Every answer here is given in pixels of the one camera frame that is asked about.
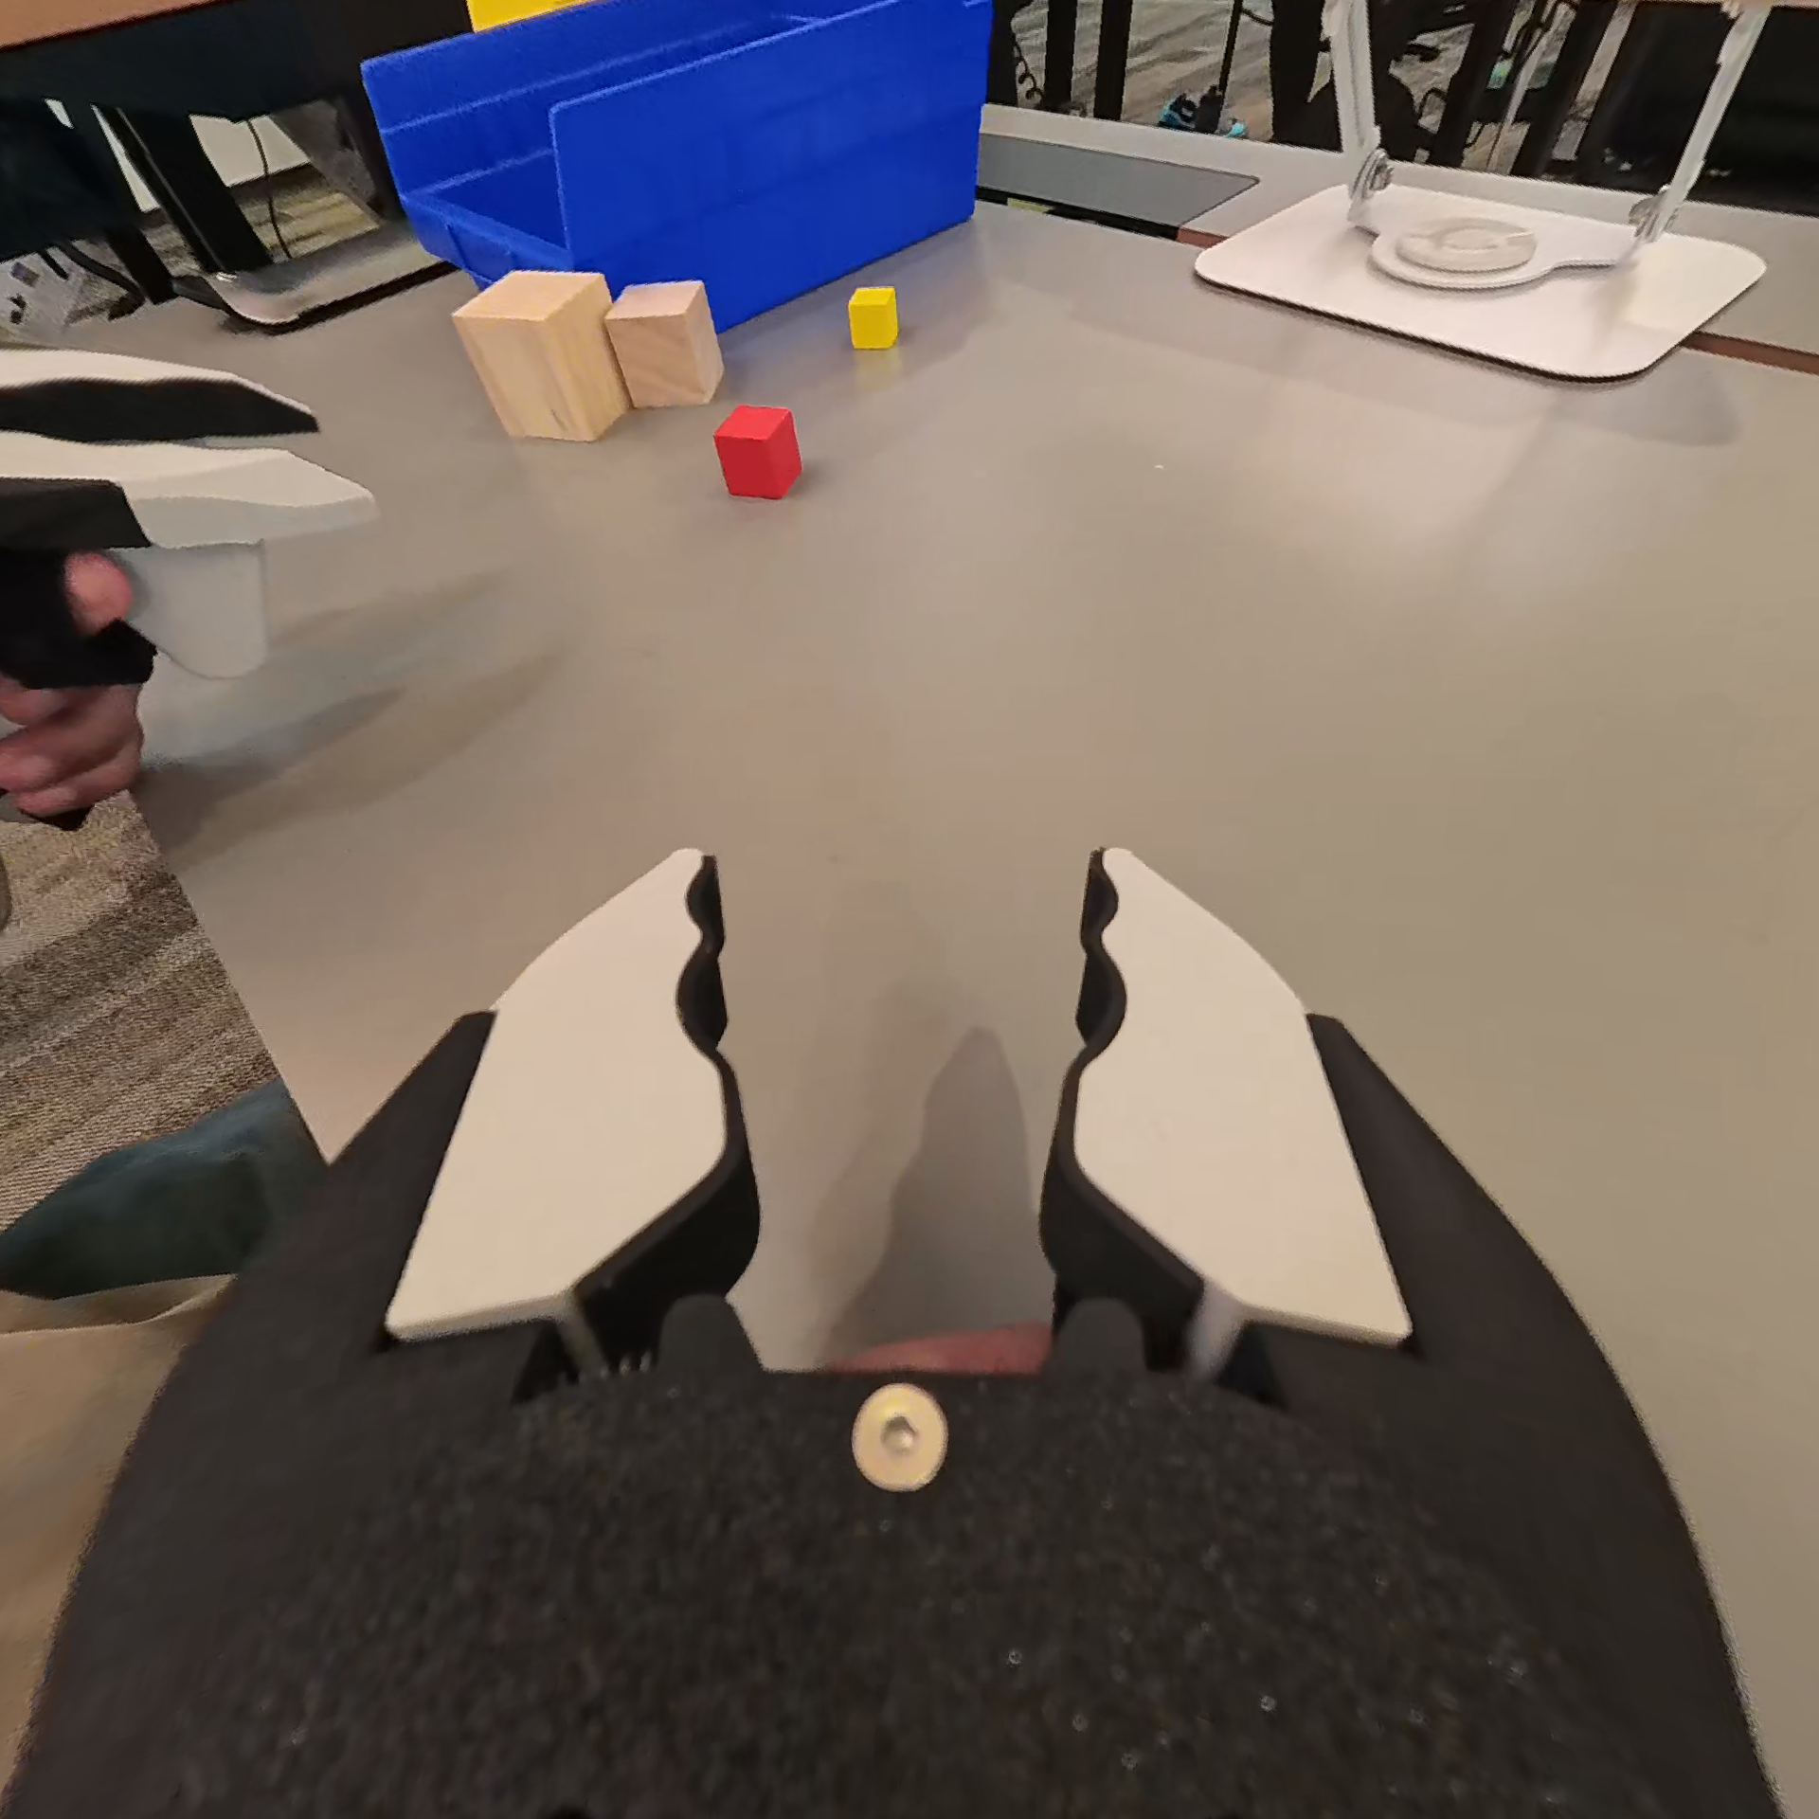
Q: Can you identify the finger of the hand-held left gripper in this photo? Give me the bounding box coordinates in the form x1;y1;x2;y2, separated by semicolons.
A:
0;441;380;555
0;348;322;450

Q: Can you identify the red wooden cube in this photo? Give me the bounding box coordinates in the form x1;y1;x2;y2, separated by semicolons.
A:
714;405;804;502

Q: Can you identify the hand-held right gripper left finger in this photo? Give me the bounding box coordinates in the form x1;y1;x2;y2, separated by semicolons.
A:
386;850;761;1355

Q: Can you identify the large wooden cube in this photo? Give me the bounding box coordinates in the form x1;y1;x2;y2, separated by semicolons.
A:
453;270;632;446

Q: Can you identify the white folding stand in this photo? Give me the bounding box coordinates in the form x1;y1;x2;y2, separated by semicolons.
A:
1196;0;1770;384

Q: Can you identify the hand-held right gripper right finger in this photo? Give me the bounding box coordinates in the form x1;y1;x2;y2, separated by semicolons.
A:
1042;844;1414;1355

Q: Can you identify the medium wooden cube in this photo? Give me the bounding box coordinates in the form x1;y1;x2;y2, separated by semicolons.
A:
605;280;728;412

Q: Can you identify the person's left hand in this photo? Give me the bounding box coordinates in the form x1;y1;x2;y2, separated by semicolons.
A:
0;553;150;832

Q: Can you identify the blue plastic bin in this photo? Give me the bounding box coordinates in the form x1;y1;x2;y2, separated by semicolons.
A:
361;0;995;334

